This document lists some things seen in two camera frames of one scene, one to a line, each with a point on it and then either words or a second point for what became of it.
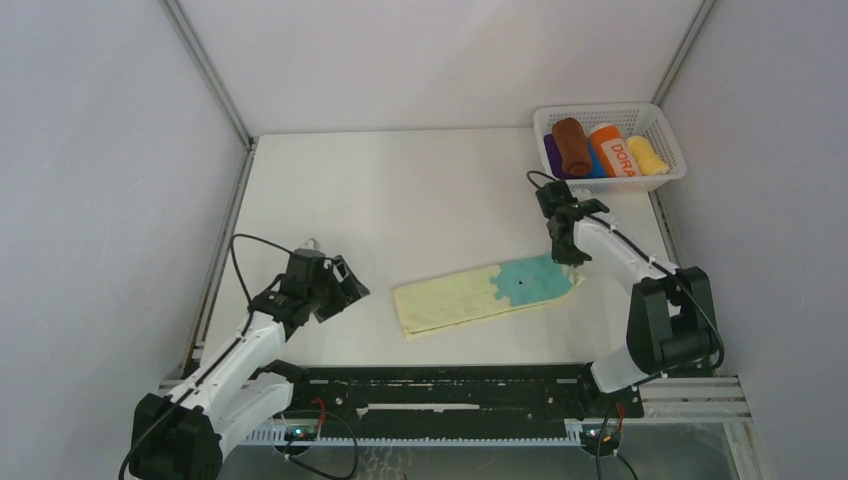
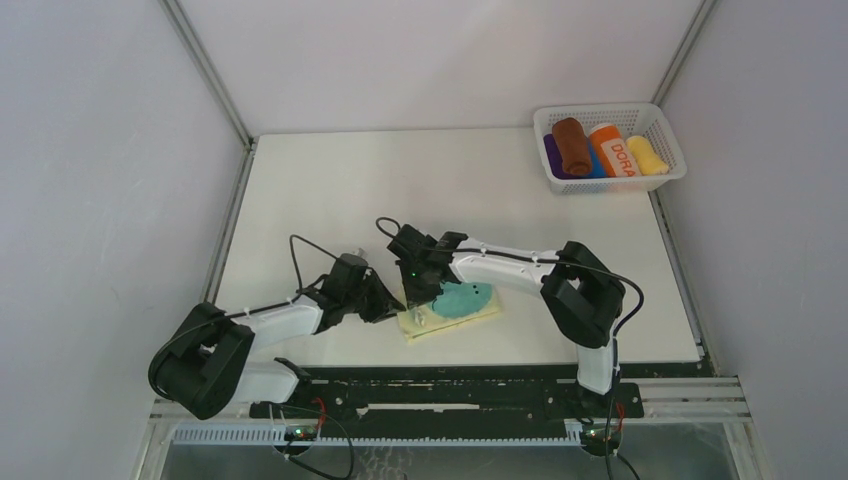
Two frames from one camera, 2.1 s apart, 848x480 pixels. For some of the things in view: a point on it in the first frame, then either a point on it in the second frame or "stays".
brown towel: x=574 y=146 stays
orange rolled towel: x=613 y=149 stays
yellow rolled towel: x=650 y=162 stays
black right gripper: x=575 y=258 → x=414 y=296
